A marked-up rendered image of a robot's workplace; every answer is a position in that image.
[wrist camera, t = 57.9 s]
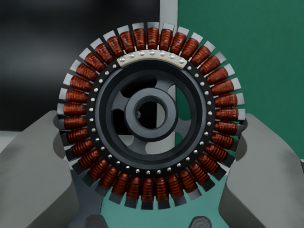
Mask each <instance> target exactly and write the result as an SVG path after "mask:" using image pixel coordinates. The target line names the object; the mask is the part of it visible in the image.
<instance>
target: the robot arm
mask: <svg viewBox="0 0 304 228"><path fill-rule="evenodd" d="M58 119H62V118H61V116H60V115H58V114H57V111H55V110H52V111H49V112H48V113H46V114H45V115H44V116H42V117H41V118H40V119H38V120H37V121H36V122H34V123H33V124H32V125H30V126H29V127H27V128H26V129H25V130H24V131H22V132H21V133H20V134H19V135H17V136H16V137H15V138H14V139H13V140H12V141H11V142H10V143H9V144H8V145H7V146H6V147H5V148H4V149H3V151H2V152H1V153H0V228H65V227H66V226H67V225H68V224H69V223H70V222H71V221H72V219H73V218H74V217H75V216H76V215H77V213H78V211H79V208H80V205H79V201H78V197H77V193H76V189H75V185H74V181H73V178H72V175H71V171H70V168H69V164H68V162H67V161H66V160H64V159H63V158H64V157H65V155H66V153H65V150H64V146H63V143H62V139H61V135H63V134H64V133H65V131H59V129H58ZM239 125H245V129H244V131H242V134H241V136H240V137H238V139H239V143H238V146H237V149H236V153H235V156H234V157H235V159H236V162H234V163H233V164H232V165H231V166H230V169H229V173H228V176H227V179H226V183H225V186H224V189H223V193H222V196H221V200H220V203H219V206H218V212H219V214H220V216H221V218H222V219H223V220H224V221H225V223H226V224H227V225H228V226H229V227H230V228H304V162H302V161H301V160H300V158H299V157H298V156H297V155H296V153H295V152H294V151H293V150H292V148H291V147H290V146H289V145H288V144H287V143H286V142H285V141H284V140H283V139H282V138H281V137H280V136H278V135H277V134H276V133H275V132H273V131H272V130H271V129H270V128H268V127H267V126H266V125H265V124H264V123H262V122H261V121H260V120H258V119H257V118H256V117H255V116H253V115H252V114H249V113H246V117H245V121H240V122H239ZM84 228H109V227H108V225H107V223H106V221H105V218H104V217H103V216H102V215H98V214H92V215H90V216H88V217H87V218H86V220H85V223H84ZM188 228H212V223H211V221H210V219H209V218H207V217H205V216H195V217H193V219H192V221H191V223H190V225H189V227H188Z"/></svg>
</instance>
